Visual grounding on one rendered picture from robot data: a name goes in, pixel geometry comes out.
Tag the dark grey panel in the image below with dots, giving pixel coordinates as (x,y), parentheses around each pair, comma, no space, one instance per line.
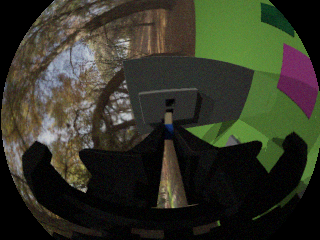
(196,91)

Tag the magenta square zone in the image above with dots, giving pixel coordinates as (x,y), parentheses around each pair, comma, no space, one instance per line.
(298,79)

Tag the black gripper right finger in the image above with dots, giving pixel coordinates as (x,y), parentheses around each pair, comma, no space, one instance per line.
(198,160)

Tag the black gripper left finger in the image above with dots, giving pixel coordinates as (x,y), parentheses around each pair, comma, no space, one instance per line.
(142,163)

